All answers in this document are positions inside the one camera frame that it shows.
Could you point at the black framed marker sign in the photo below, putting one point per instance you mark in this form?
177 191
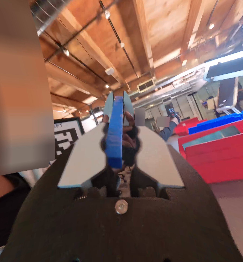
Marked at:
61 143

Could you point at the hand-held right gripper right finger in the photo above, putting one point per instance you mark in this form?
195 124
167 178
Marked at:
158 163

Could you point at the blue storage bin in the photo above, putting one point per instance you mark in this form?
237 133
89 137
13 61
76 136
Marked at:
211 124

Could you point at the blue square plastic tube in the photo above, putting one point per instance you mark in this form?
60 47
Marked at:
114 133

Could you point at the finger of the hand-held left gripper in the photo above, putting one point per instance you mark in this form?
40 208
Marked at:
128 102
109 106

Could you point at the white air vent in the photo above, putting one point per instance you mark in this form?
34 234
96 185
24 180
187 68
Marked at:
146 85
167 100

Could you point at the person's black shirt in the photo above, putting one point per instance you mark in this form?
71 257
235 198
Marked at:
2 221

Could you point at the red storage bin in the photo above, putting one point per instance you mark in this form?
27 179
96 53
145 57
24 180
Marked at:
215 163
185 127

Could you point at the white ceiling sensor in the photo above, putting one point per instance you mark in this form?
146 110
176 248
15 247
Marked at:
109 71

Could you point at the black panel desk lamp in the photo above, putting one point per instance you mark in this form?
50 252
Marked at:
227 69

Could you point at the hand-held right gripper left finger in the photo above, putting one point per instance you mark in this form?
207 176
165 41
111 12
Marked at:
86 161

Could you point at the person's left hand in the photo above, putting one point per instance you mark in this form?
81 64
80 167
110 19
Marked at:
128 137

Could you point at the large silver air duct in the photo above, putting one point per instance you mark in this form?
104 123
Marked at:
43 18

